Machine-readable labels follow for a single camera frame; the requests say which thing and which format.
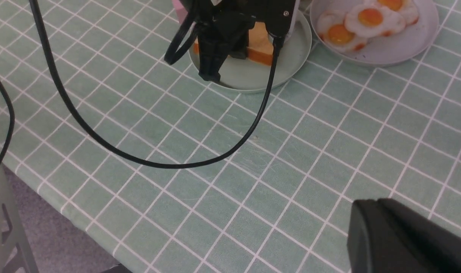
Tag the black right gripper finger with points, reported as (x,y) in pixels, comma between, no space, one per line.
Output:
(385,236)

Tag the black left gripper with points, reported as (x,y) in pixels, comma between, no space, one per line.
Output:
(223,28)

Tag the toast slice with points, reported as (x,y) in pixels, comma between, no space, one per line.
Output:
(254,45)

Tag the fried egg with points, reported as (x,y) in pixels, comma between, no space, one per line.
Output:
(370,21)
(406,8)
(332,31)

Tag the green centre plate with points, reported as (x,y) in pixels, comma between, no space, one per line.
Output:
(248,76)

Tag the pink foam cube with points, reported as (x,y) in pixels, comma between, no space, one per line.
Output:
(180,10)

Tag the grey egg plate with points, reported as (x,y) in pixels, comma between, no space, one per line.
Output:
(384,52)

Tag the grey metal stand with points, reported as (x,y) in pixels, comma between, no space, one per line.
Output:
(16,255)

